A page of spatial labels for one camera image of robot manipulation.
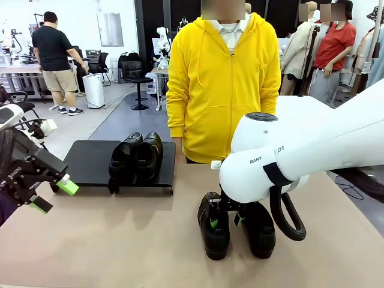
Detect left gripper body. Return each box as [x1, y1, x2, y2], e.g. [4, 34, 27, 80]
[0, 128, 69, 208]

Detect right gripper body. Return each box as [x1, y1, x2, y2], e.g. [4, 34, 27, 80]
[208, 190, 244, 217]

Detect black leather shoe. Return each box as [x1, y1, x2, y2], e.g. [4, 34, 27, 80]
[197, 191, 231, 260]
[136, 131, 164, 181]
[239, 202, 277, 259]
[108, 131, 143, 185]

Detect person's right forearm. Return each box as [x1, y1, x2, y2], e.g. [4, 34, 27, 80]
[166, 89, 188, 139]

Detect person's left forearm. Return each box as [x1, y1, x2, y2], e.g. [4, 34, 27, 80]
[257, 86, 282, 115]

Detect black shoe stand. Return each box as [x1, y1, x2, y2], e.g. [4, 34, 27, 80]
[55, 140, 121, 194]
[112, 140, 176, 196]

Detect person's right hand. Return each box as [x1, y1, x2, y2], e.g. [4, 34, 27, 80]
[172, 136, 184, 164]

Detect black office chair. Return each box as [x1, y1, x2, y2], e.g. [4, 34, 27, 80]
[0, 91, 41, 121]
[88, 52, 111, 87]

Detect white workshop desk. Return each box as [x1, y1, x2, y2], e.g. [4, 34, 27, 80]
[0, 64, 53, 100]

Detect white air purifier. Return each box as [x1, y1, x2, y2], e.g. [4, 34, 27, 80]
[82, 74, 106, 109]

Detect person in yellow hoodie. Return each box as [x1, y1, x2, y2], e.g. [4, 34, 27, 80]
[166, 0, 282, 164]

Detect man in black t-shirt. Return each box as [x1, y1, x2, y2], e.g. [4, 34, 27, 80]
[31, 11, 90, 116]

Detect white table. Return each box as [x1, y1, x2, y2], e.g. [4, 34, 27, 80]
[278, 95, 335, 109]

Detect black bar stool chair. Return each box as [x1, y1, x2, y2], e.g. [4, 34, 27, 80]
[120, 61, 154, 111]

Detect black backpack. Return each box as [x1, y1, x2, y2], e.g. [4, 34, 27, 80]
[118, 51, 141, 69]

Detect small white desk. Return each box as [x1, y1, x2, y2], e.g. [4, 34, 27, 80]
[146, 67, 169, 112]

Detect mannequin in beige jacket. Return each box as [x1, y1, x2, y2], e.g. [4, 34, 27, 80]
[278, 1, 320, 96]

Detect mannequin in red t-shirt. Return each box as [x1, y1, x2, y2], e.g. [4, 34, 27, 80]
[308, 0, 358, 101]

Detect mannequin in light coat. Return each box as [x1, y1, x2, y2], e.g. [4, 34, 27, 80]
[350, 8, 384, 91]

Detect grey wall panel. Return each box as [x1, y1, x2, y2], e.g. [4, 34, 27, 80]
[96, 12, 124, 47]

